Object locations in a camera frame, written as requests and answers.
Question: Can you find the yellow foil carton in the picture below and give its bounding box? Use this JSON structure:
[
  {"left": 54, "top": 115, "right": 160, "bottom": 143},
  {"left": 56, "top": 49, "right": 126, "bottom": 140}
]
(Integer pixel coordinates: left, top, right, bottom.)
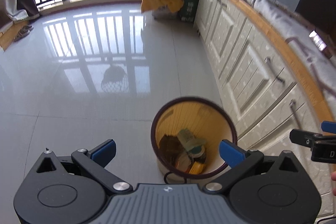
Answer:
[{"left": 175, "top": 152, "right": 206, "bottom": 175}]

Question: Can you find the cartoon printed white blanket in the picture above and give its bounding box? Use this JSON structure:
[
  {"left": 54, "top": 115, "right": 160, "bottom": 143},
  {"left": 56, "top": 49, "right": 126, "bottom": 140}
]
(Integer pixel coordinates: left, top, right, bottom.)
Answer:
[{"left": 247, "top": 0, "right": 335, "bottom": 116}]

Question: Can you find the torn brown cardboard box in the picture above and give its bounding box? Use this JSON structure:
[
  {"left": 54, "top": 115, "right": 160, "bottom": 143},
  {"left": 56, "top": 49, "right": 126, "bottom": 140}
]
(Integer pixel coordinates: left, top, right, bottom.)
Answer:
[{"left": 159, "top": 135, "right": 184, "bottom": 164}]

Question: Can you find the upper metal drawer handle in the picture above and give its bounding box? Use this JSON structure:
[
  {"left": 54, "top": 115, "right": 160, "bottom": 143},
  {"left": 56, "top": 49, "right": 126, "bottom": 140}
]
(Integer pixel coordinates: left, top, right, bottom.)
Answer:
[{"left": 265, "top": 56, "right": 285, "bottom": 85}]

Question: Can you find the yellow cloth covered stool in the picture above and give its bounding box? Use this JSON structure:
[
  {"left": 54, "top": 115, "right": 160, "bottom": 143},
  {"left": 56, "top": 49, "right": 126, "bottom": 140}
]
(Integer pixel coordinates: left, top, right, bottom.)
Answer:
[{"left": 141, "top": 0, "right": 184, "bottom": 19}]

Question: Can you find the white cabinet with drawers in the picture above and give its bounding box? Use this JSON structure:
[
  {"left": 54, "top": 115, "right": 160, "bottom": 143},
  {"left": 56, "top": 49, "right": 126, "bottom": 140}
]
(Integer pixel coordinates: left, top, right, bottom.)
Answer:
[{"left": 194, "top": 0, "right": 335, "bottom": 217}]

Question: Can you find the metal drawer handle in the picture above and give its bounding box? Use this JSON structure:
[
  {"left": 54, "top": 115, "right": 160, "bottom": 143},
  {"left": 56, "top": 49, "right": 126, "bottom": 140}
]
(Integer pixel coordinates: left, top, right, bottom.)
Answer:
[
  {"left": 265, "top": 56, "right": 285, "bottom": 85},
  {"left": 289, "top": 99, "right": 303, "bottom": 130}
]

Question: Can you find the yellow round trash bin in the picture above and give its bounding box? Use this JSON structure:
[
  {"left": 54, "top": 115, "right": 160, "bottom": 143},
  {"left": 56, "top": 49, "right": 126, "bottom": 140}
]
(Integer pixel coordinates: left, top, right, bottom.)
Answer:
[{"left": 150, "top": 97, "right": 238, "bottom": 183}]

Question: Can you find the lower metal drawer handle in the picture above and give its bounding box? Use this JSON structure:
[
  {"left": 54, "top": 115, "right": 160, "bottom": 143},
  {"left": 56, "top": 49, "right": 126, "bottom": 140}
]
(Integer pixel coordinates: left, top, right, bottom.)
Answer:
[{"left": 289, "top": 99, "right": 303, "bottom": 130}]

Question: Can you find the teal plastic lid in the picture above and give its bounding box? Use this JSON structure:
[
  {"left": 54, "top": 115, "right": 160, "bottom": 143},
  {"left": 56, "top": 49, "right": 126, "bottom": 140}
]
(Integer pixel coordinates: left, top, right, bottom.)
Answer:
[{"left": 188, "top": 145, "right": 206, "bottom": 163}]

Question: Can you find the pair of slippers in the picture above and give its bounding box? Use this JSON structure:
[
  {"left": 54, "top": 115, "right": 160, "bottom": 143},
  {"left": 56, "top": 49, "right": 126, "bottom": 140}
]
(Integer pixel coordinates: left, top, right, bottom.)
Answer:
[{"left": 14, "top": 25, "right": 34, "bottom": 42}]

